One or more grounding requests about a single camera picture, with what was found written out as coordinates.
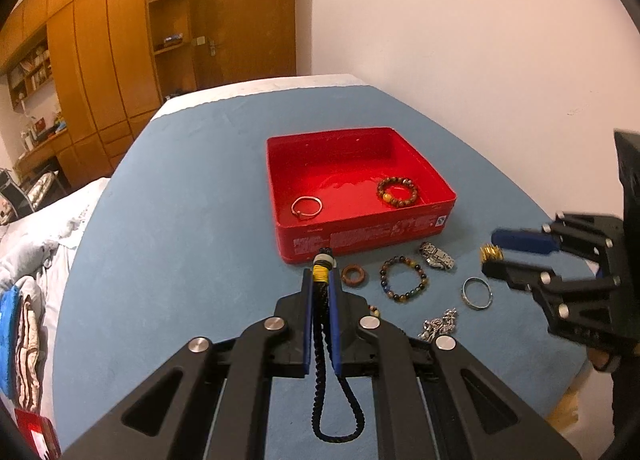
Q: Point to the thin gold bangle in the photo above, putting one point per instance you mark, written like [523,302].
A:
[298,214]

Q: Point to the folded blue towel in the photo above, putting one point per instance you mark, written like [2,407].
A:
[9,340]

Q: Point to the person's right hand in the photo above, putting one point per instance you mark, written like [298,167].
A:
[600,360]

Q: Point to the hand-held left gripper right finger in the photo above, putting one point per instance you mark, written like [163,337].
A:
[334,327]

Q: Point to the silver bangle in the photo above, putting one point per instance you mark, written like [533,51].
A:
[465,296]

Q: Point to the small red carton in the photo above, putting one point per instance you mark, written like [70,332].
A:
[37,432]

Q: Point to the black office chair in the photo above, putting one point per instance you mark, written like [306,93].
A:
[15,195]

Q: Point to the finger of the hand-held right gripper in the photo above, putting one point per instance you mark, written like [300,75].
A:
[520,275]
[520,239]

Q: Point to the white quilt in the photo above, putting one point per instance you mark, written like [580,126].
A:
[60,230]

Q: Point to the wooden desk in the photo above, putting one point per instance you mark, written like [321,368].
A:
[45,150]

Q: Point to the wooden wardrobe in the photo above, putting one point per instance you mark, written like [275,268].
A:
[100,40]

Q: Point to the red box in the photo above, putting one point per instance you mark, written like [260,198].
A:
[350,240]

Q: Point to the row of books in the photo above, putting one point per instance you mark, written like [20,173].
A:
[32,67]

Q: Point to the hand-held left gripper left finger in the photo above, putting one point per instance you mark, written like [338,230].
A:
[305,325]

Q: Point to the wooden door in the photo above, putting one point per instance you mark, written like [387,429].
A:
[250,15]

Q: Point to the patterned folded cloth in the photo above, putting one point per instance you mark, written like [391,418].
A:
[31,350]

